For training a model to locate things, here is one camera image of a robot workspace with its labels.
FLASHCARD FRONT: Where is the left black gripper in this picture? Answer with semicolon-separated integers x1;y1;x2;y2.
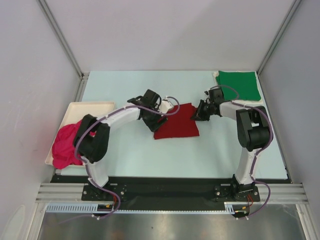
142;103;167;132

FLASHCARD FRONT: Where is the dark red t shirt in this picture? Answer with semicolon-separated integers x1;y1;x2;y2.
153;103;200;140

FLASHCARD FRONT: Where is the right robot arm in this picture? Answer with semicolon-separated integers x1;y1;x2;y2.
191;86;274;201

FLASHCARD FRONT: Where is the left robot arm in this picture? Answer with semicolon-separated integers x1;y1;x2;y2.
73;89;174;200

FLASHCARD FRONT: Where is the folded green t shirt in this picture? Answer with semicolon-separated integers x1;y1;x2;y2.
215;71;262;102

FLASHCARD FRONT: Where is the folded white t shirt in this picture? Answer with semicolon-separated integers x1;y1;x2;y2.
212;71;263;105

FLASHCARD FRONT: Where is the white plastic tray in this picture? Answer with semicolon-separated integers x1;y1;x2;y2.
45;101;115;172

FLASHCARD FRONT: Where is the pink t shirt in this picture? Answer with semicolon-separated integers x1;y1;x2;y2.
51;120;84;170

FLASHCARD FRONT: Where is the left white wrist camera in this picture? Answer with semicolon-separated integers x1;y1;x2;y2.
158;97;174;114

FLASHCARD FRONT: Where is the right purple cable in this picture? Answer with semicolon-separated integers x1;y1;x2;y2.
209;84;273;221

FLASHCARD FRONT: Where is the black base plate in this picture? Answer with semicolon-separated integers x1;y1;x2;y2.
49;174;292;211

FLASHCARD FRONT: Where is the left aluminium frame post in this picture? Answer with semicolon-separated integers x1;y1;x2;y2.
36;0;90;102

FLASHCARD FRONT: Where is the aluminium frame post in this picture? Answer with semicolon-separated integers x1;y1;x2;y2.
36;0;90;102
256;0;305;76

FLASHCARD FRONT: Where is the white cable duct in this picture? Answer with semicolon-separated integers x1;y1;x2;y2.
46;202;246;215

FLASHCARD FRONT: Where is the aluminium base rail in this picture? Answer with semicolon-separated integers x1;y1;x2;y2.
35;183;309;205

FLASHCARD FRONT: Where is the right aluminium frame post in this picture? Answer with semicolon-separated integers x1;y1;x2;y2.
256;0;305;76

